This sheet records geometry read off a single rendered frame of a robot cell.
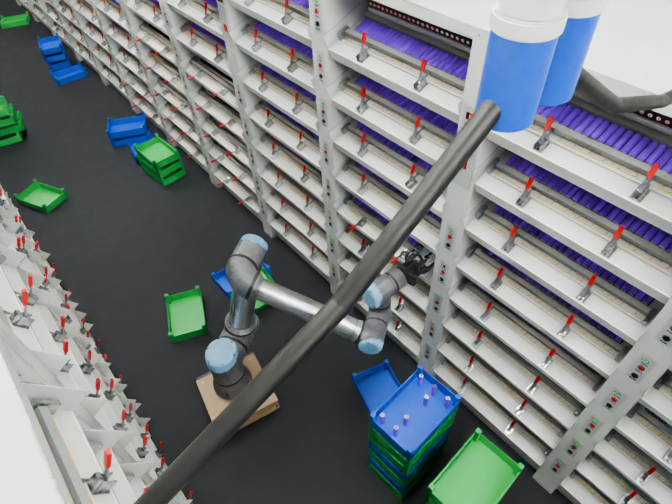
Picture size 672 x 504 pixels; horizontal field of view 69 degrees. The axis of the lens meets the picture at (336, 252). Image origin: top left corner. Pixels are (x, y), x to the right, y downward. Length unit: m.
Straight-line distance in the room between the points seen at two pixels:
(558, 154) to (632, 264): 0.34
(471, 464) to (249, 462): 1.02
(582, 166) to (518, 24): 0.93
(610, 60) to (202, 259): 2.57
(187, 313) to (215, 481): 0.99
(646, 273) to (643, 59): 0.52
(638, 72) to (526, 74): 0.80
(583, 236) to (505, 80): 1.02
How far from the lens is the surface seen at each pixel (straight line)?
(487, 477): 2.06
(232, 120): 2.99
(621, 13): 1.58
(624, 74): 1.28
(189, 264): 3.25
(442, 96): 1.59
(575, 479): 2.43
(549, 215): 1.52
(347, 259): 2.62
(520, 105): 0.53
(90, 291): 3.36
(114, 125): 4.62
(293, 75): 2.16
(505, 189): 1.57
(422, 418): 2.01
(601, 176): 1.38
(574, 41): 0.57
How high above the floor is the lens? 2.31
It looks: 47 degrees down
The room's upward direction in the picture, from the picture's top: 3 degrees counter-clockwise
